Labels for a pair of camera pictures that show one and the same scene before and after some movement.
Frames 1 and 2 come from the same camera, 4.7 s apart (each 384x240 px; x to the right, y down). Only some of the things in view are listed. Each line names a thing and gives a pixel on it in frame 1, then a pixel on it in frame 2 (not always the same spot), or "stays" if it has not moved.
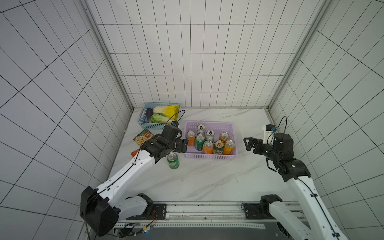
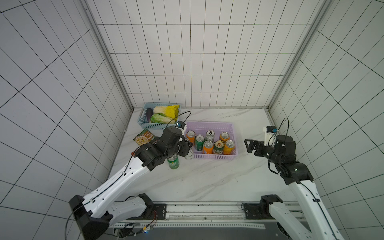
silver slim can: x=210 y=136 stays
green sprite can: x=173 y=160 stays
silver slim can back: x=201 y=129 → x=190 y=155
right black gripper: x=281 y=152 stays
